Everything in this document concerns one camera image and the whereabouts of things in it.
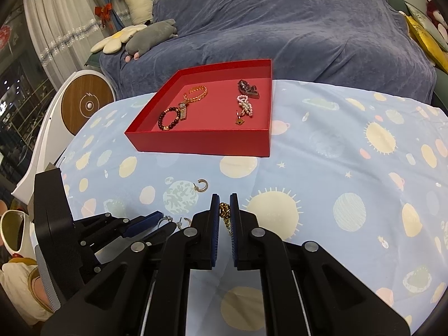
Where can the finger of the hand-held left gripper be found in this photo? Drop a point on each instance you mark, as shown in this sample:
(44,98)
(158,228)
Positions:
(161,234)
(140,225)

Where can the silver beaded curtain tieback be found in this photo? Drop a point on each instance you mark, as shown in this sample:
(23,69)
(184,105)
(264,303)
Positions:
(70,38)

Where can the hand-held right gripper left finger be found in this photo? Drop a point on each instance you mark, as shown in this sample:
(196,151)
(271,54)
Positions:
(213,238)

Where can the blue planet print tablecloth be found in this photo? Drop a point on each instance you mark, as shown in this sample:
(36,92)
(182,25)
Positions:
(315,182)

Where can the white curtain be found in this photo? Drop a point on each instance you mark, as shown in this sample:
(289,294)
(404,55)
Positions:
(52,7)

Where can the dark glass window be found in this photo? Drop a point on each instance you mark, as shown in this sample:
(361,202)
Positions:
(21,112)

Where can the red bow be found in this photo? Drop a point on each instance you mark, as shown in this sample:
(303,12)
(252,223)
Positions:
(104,10)

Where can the blue-grey sofa cover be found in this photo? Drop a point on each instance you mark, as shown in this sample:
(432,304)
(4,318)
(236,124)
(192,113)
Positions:
(280,24)

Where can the gold hoop earring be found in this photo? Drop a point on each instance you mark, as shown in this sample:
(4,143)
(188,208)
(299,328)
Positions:
(205,185)

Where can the white slipper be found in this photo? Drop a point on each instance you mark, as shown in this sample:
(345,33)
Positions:
(7,241)

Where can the red monkey plush toy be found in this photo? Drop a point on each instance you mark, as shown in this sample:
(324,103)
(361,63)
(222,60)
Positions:
(435,10)

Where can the beige slipper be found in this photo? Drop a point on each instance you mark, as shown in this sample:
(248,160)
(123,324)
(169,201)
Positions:
(14,280)

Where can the silver wristwatch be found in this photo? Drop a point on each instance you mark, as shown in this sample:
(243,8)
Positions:
(250,91)

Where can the green sofa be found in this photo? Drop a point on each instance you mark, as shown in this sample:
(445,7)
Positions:
(393,1)

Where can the gold wristwatch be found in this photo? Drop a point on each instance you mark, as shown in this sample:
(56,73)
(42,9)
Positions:
(183,112)

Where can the yellow cushion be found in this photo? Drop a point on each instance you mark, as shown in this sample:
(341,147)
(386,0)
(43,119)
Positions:
(423,38)

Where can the flower shaped cushion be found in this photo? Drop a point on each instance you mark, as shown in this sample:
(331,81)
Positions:
(112,42)

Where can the grey patterned cushion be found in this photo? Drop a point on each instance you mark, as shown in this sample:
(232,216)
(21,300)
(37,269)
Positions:
(423,17)

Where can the white appliance with wooden disc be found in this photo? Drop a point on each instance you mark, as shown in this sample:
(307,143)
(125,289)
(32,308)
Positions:
(89,105)

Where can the red cardboard box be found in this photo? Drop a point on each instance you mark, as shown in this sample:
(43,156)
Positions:
(196,143)

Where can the grey plush toy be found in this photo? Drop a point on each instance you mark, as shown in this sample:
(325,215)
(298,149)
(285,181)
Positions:
(150,35)

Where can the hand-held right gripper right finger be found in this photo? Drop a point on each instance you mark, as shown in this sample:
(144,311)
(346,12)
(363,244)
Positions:
(234,238)

